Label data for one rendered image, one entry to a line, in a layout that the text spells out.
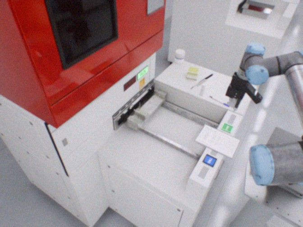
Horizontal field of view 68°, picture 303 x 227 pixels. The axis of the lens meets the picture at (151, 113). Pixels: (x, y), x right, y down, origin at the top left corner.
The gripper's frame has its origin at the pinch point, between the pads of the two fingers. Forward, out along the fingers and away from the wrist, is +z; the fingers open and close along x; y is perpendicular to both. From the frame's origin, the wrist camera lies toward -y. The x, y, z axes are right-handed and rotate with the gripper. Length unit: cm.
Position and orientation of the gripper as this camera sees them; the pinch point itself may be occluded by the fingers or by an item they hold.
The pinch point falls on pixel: (236, 110)
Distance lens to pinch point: 124.3
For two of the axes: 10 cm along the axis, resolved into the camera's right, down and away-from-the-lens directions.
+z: -0.4, 7.1, 7.0
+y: -8.4, -4.0, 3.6
